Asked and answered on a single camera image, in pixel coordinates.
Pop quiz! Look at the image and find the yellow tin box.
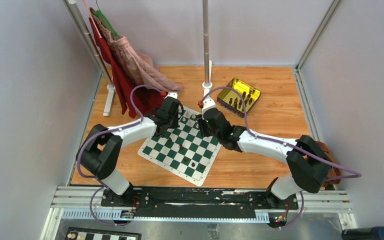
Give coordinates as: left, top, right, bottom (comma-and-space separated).
216, 77, 262, 119

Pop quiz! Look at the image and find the pink cloth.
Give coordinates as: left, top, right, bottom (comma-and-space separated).
91, 16, 184, 92

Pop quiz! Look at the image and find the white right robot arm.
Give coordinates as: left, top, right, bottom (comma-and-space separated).
196, 108, 332, 209

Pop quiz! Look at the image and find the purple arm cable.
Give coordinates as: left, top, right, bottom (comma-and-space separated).
76, 84, 167, 227
197, 86, 363, 230

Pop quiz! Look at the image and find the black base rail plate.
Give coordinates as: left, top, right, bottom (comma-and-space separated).
101, 186, 299, 219

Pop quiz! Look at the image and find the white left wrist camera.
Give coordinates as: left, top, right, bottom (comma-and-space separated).
164, 91, 178, 99

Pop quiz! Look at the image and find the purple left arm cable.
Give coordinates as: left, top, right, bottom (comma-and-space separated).
76, 84, 167, 227

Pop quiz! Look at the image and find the metal rack pole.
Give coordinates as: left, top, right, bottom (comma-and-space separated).
62, 0, 116, 117
201, 0, 213, 116

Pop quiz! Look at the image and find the brown cloth at right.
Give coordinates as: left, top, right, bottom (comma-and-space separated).
314, 141, 343, 187

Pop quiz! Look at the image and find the left metal rack pole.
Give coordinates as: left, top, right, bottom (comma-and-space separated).
62, 0, 116, 117

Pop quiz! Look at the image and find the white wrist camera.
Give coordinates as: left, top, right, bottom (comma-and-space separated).
164, 91, 178, 99
201, 97, 217, 114

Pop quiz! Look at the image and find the red cloth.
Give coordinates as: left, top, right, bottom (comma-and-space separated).
89, 17, 163, 118

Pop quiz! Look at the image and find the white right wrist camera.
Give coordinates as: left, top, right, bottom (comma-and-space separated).
201, 97, 217, 114

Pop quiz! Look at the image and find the centre metal rack pole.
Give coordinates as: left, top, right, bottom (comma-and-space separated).
201, 0, 213, 116

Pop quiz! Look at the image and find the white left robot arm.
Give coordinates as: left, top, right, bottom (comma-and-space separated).
76, 92, 183, 207

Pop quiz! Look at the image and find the green white chess mat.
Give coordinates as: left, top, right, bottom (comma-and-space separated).
137, 107, 222, 187

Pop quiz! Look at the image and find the green cloth on hanger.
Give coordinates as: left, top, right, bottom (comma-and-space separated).
89, 7, 121, 40

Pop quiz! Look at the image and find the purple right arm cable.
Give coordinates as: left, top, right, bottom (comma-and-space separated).
197, 86, 363, 230

